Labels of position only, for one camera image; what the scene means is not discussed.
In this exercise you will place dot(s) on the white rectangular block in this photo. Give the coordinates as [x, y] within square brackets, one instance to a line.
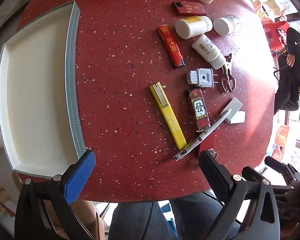
[239, 118]
[233, 106]

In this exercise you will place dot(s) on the red lighter with gold print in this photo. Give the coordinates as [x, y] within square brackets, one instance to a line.
[171, 45]

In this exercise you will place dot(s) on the lighter with tile print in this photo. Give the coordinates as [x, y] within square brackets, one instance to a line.
[199, 110]

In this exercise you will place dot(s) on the white plug adapter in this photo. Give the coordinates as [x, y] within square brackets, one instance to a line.
[202, 77]

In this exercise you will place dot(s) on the wooden stool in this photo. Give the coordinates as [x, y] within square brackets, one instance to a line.
[90, 212]

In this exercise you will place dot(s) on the grey tray with white inside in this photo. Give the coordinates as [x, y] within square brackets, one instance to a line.
[32, 92]

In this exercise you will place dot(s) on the small red box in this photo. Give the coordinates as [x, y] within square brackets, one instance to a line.
[192, 8]

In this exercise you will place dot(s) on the white bottle with grey label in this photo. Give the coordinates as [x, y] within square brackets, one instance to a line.
[223, 26]

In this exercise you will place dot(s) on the person's blue jeans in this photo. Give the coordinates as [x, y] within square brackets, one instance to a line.
[140, 220]

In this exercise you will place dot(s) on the white bottle with yellow label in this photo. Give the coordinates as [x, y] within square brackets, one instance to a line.
[187, 28]

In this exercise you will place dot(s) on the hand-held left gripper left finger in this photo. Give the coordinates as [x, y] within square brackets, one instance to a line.
[80, 177]

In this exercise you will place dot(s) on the yellow utility knife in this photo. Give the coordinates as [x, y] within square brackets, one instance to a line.
[170, 120]

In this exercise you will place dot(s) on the slim white tube bottle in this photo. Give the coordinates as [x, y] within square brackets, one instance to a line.
[207, 50]

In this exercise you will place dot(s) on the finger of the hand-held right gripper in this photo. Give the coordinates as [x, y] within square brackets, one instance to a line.
[252, 173]
[275, 163]

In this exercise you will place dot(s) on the metal clip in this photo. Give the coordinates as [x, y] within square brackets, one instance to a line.
[227, 80]

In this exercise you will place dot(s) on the white pen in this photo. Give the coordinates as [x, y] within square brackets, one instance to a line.
[202, 136]

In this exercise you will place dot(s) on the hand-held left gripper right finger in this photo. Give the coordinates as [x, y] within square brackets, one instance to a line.
[213, 170]

